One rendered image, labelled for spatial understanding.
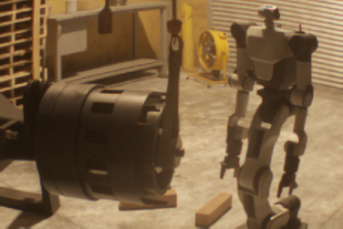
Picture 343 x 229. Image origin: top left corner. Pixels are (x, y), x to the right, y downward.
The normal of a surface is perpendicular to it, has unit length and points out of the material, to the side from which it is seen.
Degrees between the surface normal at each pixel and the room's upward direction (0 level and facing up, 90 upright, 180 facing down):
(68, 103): 35
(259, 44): 90
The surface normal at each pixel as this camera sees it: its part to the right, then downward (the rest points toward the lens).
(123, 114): -0.18, -0.60
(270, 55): -0.78, 0.16
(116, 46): 0.75, 0.15
